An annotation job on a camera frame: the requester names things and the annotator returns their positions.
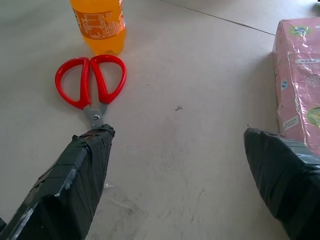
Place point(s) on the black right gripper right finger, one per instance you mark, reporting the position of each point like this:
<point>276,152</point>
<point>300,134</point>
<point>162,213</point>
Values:
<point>287,175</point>

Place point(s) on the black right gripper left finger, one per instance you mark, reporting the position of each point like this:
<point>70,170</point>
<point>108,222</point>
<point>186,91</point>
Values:
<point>72,180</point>

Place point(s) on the pink tissue pack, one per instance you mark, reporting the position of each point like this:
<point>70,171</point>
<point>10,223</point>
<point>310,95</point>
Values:
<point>300,75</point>

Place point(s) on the orange soda bottle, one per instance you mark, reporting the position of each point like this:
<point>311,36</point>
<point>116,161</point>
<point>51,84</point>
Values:
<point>100,27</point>

